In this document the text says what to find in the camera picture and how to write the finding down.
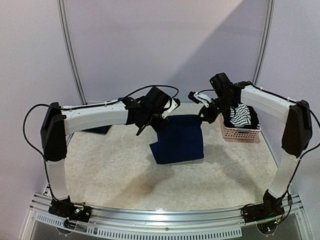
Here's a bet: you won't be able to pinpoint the blue garment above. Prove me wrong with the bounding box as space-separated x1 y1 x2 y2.
150 114 204 165

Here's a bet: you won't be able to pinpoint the dark blue denim jeans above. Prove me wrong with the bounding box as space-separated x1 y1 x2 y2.
83 125 112 135

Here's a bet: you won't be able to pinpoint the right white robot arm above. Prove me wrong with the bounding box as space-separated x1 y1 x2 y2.
193 72 313 199

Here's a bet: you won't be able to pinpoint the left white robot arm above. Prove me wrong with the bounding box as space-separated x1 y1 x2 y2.
40 86 180 217

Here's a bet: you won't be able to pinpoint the pink plastic laundry basket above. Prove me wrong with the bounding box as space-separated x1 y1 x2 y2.
218 111 261 142

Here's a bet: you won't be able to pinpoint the black white striped garment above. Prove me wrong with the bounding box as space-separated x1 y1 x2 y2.
230 103 251 128

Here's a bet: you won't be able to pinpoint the black garment in basket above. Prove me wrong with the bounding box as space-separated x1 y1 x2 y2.
222 105 260 130

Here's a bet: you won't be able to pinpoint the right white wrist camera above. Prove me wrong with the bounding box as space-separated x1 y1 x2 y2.
188 91 214 108

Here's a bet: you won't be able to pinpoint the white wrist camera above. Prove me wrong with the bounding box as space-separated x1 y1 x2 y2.
161 98 181 119
188 91 214 108

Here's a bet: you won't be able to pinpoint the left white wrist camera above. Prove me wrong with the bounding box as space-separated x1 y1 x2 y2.
161 98 181 119

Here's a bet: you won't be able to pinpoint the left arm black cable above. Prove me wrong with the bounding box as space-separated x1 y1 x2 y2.
22 84 180 196

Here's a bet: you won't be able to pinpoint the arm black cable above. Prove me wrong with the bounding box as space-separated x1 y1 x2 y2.
197 83 320 201
22 84 180 196

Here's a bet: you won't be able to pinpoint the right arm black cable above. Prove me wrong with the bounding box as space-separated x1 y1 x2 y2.
197 83 320 201

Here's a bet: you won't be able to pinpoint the aluminium front rail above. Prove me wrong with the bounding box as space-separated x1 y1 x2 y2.
21 193 313 240

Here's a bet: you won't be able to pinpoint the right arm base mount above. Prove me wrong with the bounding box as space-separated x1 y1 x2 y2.
240 195 293 236

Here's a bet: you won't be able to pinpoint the right aluminium frame post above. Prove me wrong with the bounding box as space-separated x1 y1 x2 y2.
252 0 275 85

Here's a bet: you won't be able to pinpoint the aluminium frame post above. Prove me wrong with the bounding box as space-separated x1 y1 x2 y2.
57 0 88 105
252 0 275 85

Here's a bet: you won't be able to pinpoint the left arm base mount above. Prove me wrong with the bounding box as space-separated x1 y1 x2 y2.
48 196 93 223

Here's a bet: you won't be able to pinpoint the left aluminium frame post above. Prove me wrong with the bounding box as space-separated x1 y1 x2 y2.
57 0 88 105

